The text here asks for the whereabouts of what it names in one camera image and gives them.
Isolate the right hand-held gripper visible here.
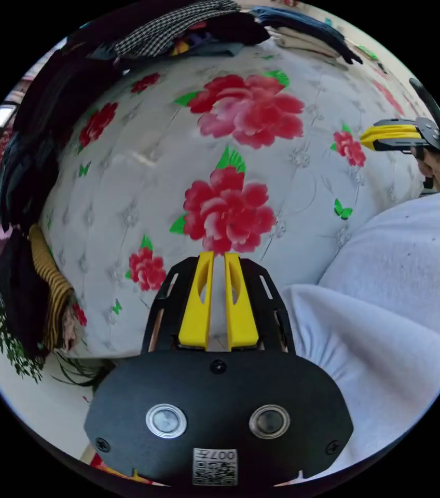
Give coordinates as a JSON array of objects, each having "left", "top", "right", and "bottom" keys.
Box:
[{"left": 360, "top": 118, "right": 440, "bottom": 195}]

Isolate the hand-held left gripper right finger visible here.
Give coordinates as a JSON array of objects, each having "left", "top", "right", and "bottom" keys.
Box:
[{"left": 224, "top": 252, "right": 260, "bottom": 350}]

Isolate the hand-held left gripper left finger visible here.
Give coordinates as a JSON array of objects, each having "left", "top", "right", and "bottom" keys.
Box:
[{"left": 177, "top": 251, "right": 215, "bottom": 349}]

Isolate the bed with floral sheet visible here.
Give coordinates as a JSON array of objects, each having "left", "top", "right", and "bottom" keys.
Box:
[{"left": 37, "top": 7, "right": 440, "bottom": 361}]

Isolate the pile of folded clothes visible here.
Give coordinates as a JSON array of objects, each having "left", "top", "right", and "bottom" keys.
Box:
[{"left": 249, "top": 6, "right": 365, "bottom": 65}]

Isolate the person's body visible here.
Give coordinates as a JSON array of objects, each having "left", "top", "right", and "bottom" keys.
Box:
[{"left": 278, "top": 186, "right": 440, "bottom": 472}]

